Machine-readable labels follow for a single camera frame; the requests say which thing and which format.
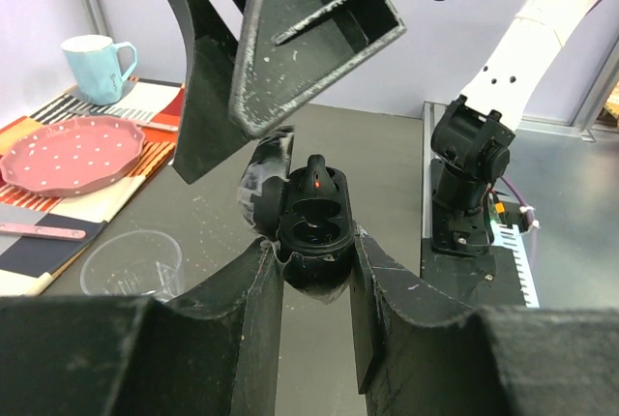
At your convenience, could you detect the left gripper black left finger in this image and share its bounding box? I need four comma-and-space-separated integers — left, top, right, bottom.
1, 240, 283, 415

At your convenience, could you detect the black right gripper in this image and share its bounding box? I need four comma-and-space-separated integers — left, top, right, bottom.
229, 0, 405, 137

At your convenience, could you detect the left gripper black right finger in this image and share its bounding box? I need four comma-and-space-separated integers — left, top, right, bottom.
350, 229, 618, 415

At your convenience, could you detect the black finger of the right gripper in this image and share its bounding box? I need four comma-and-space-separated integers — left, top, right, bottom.
167, 0, 251, 184

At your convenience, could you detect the black earbud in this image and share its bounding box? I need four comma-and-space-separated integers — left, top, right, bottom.
299, 154, 338, 198

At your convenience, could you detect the black marbled earbud charging case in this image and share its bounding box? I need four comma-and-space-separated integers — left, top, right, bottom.
237, 126, 355, 304

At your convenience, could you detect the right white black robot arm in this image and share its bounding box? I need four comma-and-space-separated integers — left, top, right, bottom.
167, 0, 601, 250

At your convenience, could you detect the colourful patchwork placemat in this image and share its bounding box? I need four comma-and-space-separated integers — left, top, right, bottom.
1, 77, 185, 296

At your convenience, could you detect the clear plastic cup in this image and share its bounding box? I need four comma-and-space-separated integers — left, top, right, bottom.
80, 229, 186, 302

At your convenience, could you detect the light blue mug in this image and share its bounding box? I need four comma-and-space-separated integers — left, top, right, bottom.
61, 34, 138, 105

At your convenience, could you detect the pink polka-dot plate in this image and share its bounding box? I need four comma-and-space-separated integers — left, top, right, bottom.
1, 116, 145, 197

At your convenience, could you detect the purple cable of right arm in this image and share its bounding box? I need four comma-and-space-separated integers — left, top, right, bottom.
497, 173, 541, 231

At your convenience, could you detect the pink-handled metal fork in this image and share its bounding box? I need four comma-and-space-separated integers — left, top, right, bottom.
0, 223, 87, 241

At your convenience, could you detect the aluminium frame rail front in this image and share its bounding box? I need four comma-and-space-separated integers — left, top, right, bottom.
422, 101, 618, 143

